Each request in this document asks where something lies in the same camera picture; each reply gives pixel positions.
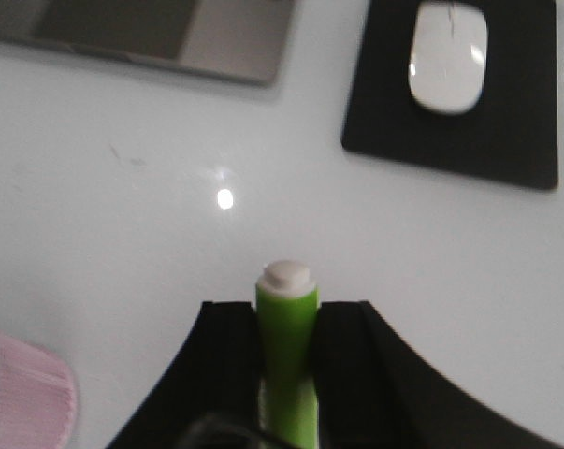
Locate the pink mesh pen holder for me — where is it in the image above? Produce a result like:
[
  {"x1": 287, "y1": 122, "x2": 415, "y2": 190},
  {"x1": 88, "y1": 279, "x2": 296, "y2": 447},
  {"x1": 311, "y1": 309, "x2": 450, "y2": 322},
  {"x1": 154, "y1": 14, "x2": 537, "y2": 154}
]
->
[{"x1": 0, "y1": 333, "x2": 78, "y2": 448}]

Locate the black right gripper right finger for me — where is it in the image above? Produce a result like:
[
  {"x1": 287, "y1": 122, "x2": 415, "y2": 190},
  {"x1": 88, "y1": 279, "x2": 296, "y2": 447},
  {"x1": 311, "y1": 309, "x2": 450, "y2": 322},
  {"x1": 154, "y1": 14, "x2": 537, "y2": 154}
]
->
[{"x1": 310, "y1": 301, "x2": 555, "y2": 448}]

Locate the green marker pen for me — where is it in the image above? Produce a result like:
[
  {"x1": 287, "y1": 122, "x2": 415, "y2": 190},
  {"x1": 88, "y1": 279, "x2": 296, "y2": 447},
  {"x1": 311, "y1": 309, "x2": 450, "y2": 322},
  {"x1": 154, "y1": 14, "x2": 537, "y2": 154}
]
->
[{"x1": 255, "y1": 260, "x2": 318, "y2": 448}]

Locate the black mouse pad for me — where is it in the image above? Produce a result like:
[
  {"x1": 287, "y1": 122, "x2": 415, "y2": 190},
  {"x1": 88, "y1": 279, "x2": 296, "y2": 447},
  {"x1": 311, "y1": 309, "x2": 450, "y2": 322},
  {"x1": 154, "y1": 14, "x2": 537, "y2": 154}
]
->
[{"x1": 340, "y1": 1, "x2": 558, "y2": 190}]

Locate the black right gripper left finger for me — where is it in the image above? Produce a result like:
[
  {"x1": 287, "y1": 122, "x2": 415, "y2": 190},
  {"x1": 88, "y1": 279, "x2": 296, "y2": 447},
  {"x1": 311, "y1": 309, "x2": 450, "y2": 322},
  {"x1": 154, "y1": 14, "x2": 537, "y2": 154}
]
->
[{"x1": 110, "y1": 301, "x2": 263, "y2": 448}]

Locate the white computer mouse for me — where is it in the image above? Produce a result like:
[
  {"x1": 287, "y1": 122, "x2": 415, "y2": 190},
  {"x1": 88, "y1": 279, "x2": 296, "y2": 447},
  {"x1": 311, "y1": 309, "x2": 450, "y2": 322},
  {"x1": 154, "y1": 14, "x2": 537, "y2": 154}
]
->
[{"x1": 408, "y1": 1, "x2": 488, "y2": 115}]

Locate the grey laptop black screen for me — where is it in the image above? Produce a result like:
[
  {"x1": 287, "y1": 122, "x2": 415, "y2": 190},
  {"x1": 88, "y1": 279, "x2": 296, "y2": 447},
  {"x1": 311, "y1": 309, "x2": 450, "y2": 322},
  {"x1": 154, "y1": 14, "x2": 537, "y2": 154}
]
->
[{"x1": 0, "y1": 1, "x2": 296, "y2": 85}]

